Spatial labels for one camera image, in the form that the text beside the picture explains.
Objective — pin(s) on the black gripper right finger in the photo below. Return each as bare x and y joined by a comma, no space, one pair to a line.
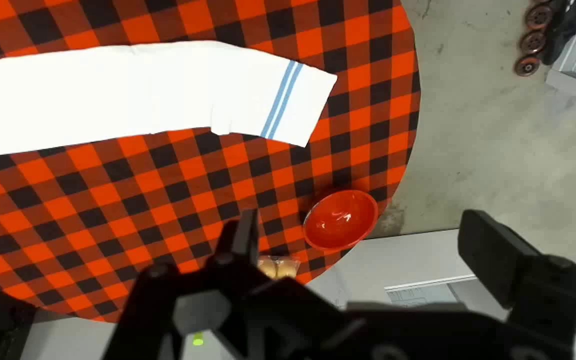
513,271

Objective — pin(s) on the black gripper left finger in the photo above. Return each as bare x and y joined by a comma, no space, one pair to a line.
234,261

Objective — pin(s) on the white towel with blue stripes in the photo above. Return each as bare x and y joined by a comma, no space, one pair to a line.
105,93

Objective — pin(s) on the red bowl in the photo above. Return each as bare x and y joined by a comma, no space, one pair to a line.
340,220

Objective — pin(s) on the orange black checkered tablecloth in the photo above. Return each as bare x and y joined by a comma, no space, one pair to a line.
76,224

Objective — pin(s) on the inline skate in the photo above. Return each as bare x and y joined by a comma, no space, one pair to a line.
537,40

